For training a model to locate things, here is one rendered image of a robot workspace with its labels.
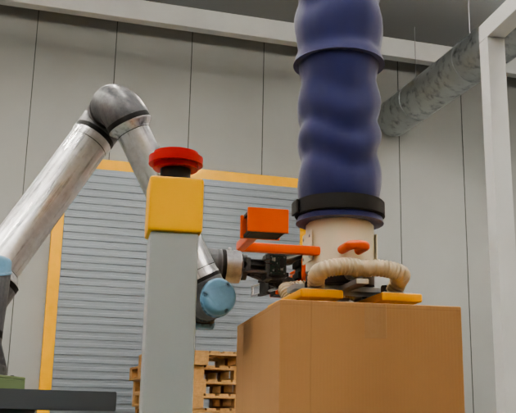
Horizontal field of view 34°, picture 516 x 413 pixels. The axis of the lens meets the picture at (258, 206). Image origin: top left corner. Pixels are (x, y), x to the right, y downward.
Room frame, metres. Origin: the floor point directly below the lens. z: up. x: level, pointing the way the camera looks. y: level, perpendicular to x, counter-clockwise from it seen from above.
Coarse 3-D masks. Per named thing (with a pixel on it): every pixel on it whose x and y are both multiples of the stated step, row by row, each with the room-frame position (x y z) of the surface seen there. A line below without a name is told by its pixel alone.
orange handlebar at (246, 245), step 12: (240, 240) 1.91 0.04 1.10; (252, 240) 1.83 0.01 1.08; (360, 240) 1.91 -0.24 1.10; (264, 252) 1.98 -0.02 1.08; (276, 252) 1.97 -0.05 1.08; (288, 252) 1.98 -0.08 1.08; (300, 252) 1.98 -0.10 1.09; (312, 252) 1.99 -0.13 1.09; (360, 252) 1.96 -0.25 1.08; (288, 276) 2.45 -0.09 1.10
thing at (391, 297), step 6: (384, 288) 2.00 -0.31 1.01; (378, 294) 1.92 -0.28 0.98; (384, 294) 1.90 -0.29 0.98; (390, 294) 1.90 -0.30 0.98; (396, 294) 1.91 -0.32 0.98; (402, 294) 1.91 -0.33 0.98; (408, 294) 1.91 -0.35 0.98; (414, 294) 1.92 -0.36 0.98; (420, 294) 1.92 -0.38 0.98; (360, 300) 2.09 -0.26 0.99; (366, 300) 2.00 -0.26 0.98; (372, 300) 1.96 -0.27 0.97; (378, 300) 1.92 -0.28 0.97; (384, 300) 1.90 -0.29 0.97; (390, 300) 1.91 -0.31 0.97; (396, 300) 1.91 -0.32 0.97; (402, 300) 1.91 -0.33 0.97; (408, 300) 1.91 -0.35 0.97; (414, 300) 1.92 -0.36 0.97; (420, 300) 1.92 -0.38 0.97
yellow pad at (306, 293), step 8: (304, 288) 1.86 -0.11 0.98; (312, 288) 1.87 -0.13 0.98; (320, 288) 1.90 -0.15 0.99; (328, 288) 1.90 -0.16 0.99; (288, 296) 1.97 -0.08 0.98; (296, 296) 1.89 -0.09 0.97; (304, 296) 1.86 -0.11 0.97; (312, 296) 1.87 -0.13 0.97; (320, 296) 1.87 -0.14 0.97; (328, 296) 1.88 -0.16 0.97; (336, 296) 1.88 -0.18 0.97; (272, 304) 2.14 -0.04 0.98
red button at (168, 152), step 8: (152, 152) 1.02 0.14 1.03; (160, 152) 1.01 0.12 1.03; (168, 152) 1.01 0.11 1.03; (176, 152) 1.01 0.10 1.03; (184, 152) 1.01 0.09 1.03; (192, 152) 1.02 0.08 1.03; (152, 160) 1.02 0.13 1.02; (160, 160) 1.02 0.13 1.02; (168, 160) 1.02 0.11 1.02; (176, 160) 1.01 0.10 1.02; (184, 160) 1.02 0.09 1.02; (192, 160) 1.02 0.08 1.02; (200, 160) 1.03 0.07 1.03; (160, 168) 1.04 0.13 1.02; (168, 168) 1.03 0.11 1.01; (176, 168) 1.02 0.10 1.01; (184, 168) 1.03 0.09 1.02; (192, 168) 1.04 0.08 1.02; (200, 168) 1.06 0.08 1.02; (176, 176) 1.02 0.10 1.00; (184, 176) 1.03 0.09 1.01
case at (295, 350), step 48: (240, 336) 2.27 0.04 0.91; (288, 336) 1.75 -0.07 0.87; (336, 336) 1.76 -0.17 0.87; (384, 336) 1.78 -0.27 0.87; (432, 336) 1.80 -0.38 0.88; (240, 384) 2.25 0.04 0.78; (288, 384) 1.75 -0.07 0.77; (336, 384) 1.76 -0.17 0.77; (384, 384) 1.78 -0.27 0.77; (432, 384) 1.80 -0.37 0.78
